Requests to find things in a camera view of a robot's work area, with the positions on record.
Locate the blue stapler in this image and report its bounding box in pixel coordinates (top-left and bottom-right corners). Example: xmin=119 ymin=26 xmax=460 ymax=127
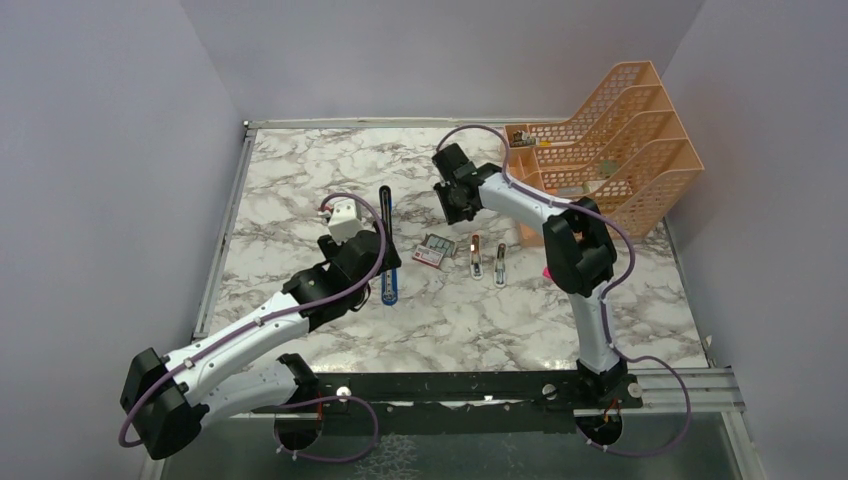
xmin=378 ymin=185 xmax=398 ymax=306

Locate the pink eraser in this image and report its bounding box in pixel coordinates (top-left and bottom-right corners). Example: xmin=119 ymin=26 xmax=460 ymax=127
xmin=470 ymin=233 xmax=483 ymax=280

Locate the red white staple box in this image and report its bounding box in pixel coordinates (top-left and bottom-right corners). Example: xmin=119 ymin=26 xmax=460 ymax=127
xmin=412 ymin=244 xmax=443 ymax=269

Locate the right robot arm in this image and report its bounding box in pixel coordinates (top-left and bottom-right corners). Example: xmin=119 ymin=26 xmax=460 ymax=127
xmin=432 ymin=143 xmax=627 ymax=407

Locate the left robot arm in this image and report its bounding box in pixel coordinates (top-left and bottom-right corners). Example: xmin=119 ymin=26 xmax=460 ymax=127
xmin=118 ymin=222 xmax=402 ymax=459

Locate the orange desk organizer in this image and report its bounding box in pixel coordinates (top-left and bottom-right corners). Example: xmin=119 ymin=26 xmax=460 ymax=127
xmin=503 ymin=61 xmax=704 ymax=241

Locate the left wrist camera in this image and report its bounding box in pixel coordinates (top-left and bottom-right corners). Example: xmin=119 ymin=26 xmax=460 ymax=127
xmin=327 ymin=199 xmax=362 ymax=244

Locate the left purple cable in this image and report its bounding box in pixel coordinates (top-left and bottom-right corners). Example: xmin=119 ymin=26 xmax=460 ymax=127
xmin=117 ymin=192 xmax=389 ymax=464

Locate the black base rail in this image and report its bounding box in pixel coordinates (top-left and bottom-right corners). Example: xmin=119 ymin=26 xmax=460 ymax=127
xmin=250 ymin=370 xmax=644 ymax=435

